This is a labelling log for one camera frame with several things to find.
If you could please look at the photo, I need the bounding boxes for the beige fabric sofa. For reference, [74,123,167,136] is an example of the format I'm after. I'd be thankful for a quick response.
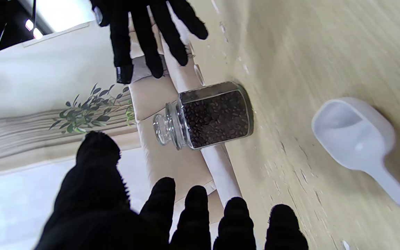
[127,0,245,226]

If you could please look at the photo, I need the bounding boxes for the grey sofa cushion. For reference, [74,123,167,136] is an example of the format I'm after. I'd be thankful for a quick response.
[131,56,169,84]

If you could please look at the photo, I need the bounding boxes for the white plastic measuring spoon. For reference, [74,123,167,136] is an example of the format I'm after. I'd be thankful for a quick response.
[311,97,400,231]

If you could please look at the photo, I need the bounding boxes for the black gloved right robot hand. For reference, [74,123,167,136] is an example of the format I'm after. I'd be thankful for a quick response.
[90,0,209,85]

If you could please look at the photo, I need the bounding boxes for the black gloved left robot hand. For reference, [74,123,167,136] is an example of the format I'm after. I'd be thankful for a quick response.
[35,131,309,250]

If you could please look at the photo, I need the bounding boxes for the ceiling light strip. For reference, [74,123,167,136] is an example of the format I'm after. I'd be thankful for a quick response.
[25,19,43,40]

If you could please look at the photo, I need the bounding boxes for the glass jar of coffee beans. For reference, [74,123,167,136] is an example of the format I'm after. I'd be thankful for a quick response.
[177,81,255,150]

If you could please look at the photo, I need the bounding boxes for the dark green leafy tree plant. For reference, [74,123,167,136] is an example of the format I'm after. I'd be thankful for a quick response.
[49,83,136,135]

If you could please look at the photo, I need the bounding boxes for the beige pleated curtain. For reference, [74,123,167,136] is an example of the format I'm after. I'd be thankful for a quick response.
[0,101,141,177]

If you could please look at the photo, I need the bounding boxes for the clear glass jar lid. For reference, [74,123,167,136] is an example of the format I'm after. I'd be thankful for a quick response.
[152,101,186,150]

